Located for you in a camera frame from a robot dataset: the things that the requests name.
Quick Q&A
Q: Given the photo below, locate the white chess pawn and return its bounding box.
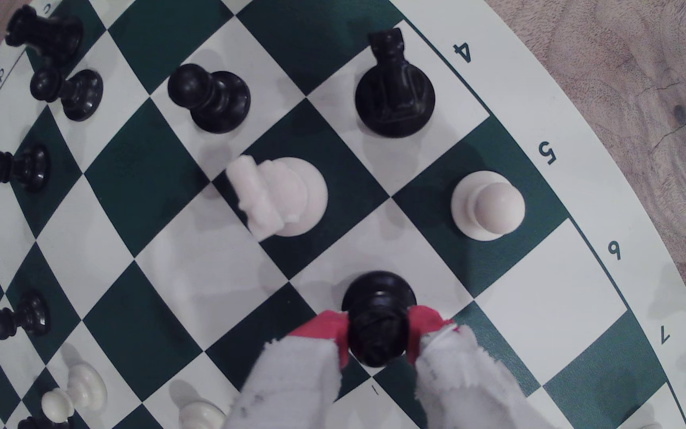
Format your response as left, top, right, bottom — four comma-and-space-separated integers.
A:
179, 400, 226, 429
451, 170, 526, 242
40, 363, 108, 424

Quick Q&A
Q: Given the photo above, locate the black chess knight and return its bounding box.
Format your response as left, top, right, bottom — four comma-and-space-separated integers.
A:
354, 28, 437, 139

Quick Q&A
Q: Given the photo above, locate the black chess rook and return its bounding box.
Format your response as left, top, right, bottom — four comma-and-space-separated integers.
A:
5, 5, 84, 68

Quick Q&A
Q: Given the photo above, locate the black chess bishop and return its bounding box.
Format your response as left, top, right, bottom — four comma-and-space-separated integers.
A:
341, 271, 418, 368

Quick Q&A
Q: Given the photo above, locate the green white chessboard mat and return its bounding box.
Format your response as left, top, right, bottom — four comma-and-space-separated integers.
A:
0, 0, 686, 429

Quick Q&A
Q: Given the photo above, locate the black chess pawn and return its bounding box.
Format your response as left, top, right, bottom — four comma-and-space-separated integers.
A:
30, 67, 104, 122
167, 63, 251, 134
17, 415, 73, 429
0, 145, 52, 193
0, 290, 52, 341

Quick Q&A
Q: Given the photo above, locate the white chess knight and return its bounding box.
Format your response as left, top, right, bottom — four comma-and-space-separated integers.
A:
225, 155, 329, 242

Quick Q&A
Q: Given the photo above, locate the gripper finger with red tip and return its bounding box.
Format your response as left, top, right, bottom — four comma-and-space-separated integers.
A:
407, 305, 553, 429
227, 310, 351, 429

